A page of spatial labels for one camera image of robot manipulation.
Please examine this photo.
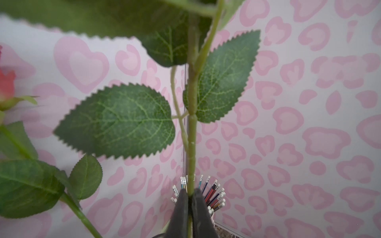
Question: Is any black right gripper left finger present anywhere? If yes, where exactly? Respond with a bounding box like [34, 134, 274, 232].
[164, 188, 189, 238]

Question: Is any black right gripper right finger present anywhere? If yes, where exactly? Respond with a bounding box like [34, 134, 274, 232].
[191, 188, 219, 238]

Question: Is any light pink rose with stem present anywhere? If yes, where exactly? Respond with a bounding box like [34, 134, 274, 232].
[0, 0, 262, 238]

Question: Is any pink cup of straws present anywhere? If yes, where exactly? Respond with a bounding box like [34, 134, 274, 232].
[170, 175, 226, 225]

